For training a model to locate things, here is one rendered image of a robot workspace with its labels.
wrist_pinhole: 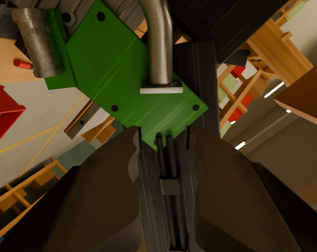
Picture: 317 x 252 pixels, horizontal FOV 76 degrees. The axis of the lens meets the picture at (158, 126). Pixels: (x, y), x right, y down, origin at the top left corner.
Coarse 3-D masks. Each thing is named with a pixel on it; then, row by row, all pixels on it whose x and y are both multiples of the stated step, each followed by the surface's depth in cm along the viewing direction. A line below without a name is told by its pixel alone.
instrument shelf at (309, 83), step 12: (312, 72) 69; (300, 84) 69; (312, 84) 62; (276, 96) 76; (288, 96) 69; (300, 96) 62; (312, 96) 57; (288, 108) 67; (300, 108) 57; (312, 108) 53; (312, 120) 53
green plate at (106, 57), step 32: (96, 0) 25; (96, 32) 26; (128, 32) 26; (96, 64) 28; (128, 64) 28; (96, 96) 30; (128, 96) 30; (160, 96) 30; (192, 96) 30; (160, 128) 33
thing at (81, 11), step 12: (12, 0) 26; (24, 0) 27; (36, 0) 26; (48, 0) 27; (60, 0) 26; (72, 0) 26; (84, 0) 26; (108, 0) 26; (120, 0) 26; (60, 12) 27; (72, 12) 27; (84, 12) 27; (120, 12) 27; (72, 24) 27
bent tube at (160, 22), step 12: (144, 0) 22; (156, 0) 22; (144, 12) 23; (156, 12) 22; (168, 12) 23; (156, 24) 23; (168, 24) 23; (156, 36) 23; (168, 36) 24; (156, 48) 24; (168, 48) 24; (156, 60) 24; (168, 60) 25; (156, 72) 25; (168, 72) 25; (144, 84) 27; (156, 84) 26; (168, 84) 26; (180, 84) 26
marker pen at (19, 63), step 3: (15, 60) 48; (18, 60) 48; (15, 63) 48; (18, 63) 48; (21, 63) 48; (24, 63) 49; (27, 63) 51; (30, 63) 52; (18, 66) 48; (21, 66) 49; (24, 66) 50; (27, 66) 51; (30, 66) 52; (33, 69) 54
